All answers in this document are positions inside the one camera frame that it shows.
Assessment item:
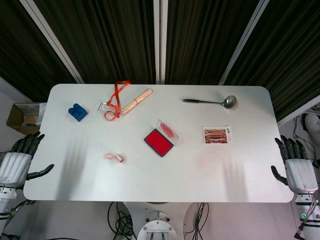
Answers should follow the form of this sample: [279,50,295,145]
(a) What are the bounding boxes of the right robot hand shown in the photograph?
[270,134,320,195]

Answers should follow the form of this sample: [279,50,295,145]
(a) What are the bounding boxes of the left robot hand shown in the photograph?
[0,132,55,190]

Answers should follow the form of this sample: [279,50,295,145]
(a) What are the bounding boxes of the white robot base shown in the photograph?
[124,201,201,240]

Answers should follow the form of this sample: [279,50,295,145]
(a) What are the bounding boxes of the brown cardboard box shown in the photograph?
[6,101,47,137]

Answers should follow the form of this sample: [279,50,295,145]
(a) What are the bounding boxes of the white shoe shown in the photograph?
[304,112,320,138]

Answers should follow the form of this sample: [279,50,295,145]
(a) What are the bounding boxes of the blue plastic block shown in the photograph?
[67,102,90,123]

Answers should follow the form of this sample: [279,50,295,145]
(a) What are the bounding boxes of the palace photo postcard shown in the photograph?
[201,125,234,146]

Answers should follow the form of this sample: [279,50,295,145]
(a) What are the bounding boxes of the orange ribbon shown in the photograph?
[104,80,132,122]

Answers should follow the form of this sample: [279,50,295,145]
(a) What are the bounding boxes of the folded wooden fan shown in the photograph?
[119,87,154,117]

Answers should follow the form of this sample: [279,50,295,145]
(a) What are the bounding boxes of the red ink pad clear lid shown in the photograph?
[143,119,181,158]

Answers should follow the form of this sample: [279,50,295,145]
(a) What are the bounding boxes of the black pleated curtain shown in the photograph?
[0,0,320,123]

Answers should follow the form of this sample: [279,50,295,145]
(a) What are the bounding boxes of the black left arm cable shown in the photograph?
[0,199,36,235]

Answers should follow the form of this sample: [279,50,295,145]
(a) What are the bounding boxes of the black floor cables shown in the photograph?
[291,104,320,169]

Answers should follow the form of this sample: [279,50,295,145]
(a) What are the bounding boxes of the metal ladle black handle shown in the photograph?
[181,95,238,110]

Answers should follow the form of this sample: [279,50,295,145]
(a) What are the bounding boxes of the small clear rectangular frame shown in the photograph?
[96,100,111,113]

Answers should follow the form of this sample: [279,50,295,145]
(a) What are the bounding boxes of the black cable beside robot base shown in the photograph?
[183,201,210,240]

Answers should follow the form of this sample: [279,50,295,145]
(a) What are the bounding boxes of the black cable bundle under table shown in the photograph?
[107,201,138,240]

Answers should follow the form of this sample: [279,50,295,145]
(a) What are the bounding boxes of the white frame post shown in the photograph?
[152,0,169,85]
[19,0,85,85]
[217,0,271,86]

